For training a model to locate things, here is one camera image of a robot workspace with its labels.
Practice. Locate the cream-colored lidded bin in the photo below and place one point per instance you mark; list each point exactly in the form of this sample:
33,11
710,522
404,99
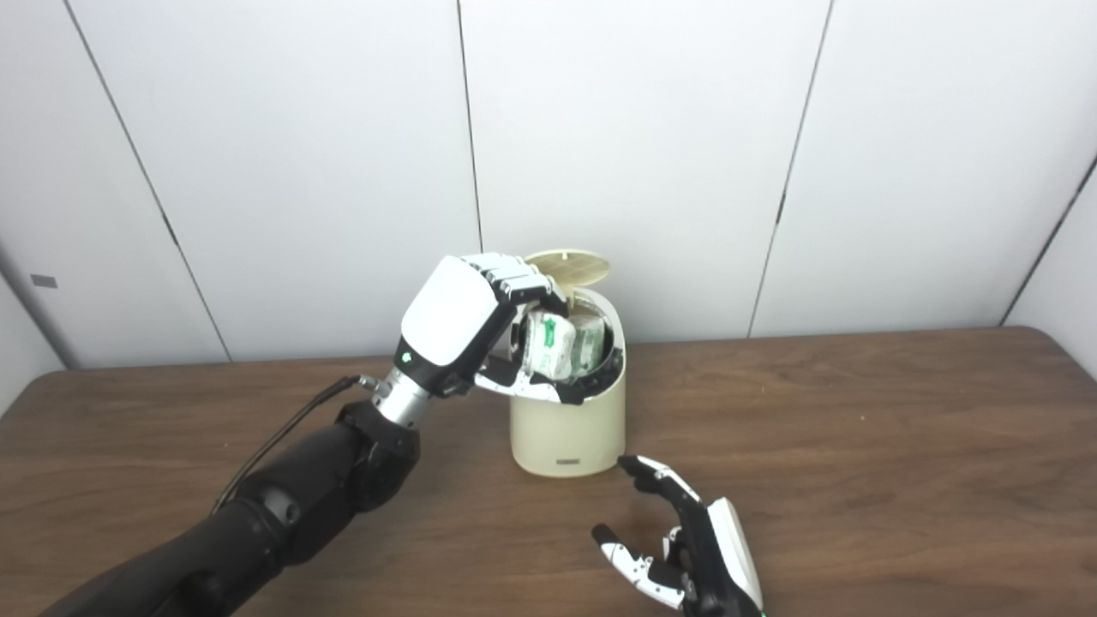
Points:
566,433

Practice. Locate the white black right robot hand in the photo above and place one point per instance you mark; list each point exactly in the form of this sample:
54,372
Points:
711,557

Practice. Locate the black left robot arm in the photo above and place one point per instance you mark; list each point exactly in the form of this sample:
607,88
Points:
283,506

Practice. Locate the green white milk carton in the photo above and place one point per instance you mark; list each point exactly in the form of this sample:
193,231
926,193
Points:
553,347

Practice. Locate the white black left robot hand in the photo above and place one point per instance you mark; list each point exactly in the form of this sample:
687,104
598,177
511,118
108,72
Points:
446,317

